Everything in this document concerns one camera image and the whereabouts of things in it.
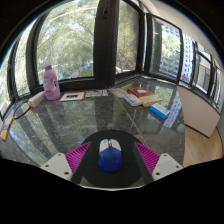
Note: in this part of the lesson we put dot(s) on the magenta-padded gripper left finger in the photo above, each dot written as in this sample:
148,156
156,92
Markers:
77,157

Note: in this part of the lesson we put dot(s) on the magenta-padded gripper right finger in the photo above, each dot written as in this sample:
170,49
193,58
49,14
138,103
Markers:
148,157

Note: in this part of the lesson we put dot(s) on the blue and white computer mouse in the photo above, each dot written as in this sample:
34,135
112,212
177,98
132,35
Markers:
110,156

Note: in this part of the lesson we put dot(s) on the black round mouse pad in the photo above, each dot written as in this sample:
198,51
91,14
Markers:
115,180

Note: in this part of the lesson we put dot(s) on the blue and white box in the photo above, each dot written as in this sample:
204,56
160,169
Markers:
159,110

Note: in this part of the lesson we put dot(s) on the beige book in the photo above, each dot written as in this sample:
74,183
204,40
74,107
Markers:
152,99

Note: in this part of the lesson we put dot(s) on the white card with dark print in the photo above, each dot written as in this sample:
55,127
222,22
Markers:
72,96

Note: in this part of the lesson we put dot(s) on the red book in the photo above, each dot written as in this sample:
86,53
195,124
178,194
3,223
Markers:
140,91

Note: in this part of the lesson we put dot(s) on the pale printed paper sheet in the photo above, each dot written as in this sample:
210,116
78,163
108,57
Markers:
96,93

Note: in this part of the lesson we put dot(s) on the white and orange box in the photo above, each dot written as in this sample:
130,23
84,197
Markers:
36,99

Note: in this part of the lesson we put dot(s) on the pale blue and orange booklet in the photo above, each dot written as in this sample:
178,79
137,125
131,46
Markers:
118,92

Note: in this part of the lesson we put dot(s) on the yellow and purple book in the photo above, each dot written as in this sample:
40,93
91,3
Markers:
6,128

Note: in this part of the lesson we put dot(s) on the purple detergent bottle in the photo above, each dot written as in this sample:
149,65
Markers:
51,84

